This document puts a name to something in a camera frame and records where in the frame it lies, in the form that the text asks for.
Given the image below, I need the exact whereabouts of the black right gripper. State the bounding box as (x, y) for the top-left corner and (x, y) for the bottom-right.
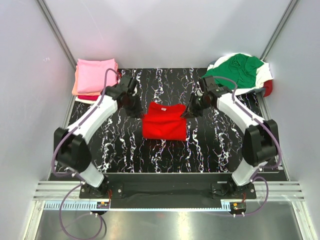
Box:
(180, 93), (212, 120)

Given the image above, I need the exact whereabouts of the aluminium frame rail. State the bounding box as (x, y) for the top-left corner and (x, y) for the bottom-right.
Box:
(33, 181), (305, 212)

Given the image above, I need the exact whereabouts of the folded peach shirt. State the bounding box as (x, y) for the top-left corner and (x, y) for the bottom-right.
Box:
(72, 66), (118, 96)

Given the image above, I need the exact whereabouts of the white t shirt in basket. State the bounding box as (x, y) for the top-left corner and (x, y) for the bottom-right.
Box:
(213, 53), (274, 88)

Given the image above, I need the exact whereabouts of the folded magenta shirt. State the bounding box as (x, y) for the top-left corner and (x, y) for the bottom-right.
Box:
(72, 68), (118, 101)

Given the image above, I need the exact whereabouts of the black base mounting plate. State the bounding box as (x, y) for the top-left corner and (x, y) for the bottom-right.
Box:
(79, 173), (257, 200)

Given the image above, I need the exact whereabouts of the folded white shirt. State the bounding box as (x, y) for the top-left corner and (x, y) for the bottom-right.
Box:
(71, 80), (104, 104)

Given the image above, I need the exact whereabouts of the folded light pink shirt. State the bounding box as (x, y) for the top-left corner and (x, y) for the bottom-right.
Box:
(73, 58), (118, 95)

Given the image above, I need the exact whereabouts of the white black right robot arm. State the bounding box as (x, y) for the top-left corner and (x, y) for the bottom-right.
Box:
(181, 87), (280, 199)

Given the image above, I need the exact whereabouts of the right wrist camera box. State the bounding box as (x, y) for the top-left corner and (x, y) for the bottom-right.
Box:
(198, 76), (221, 95)

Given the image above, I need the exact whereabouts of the dark red shirt in basket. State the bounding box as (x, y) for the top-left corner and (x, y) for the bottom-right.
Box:
(263, 79), (273, 98)

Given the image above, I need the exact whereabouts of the green t shirt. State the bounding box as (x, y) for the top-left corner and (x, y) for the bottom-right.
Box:
(202, 53), (264, 90)

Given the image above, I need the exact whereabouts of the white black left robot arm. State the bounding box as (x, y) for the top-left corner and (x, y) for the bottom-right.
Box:
(53, 79), (143, 198)

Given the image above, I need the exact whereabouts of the red t shirt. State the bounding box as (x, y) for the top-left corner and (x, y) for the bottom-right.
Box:
(142, 102), (187, 141)

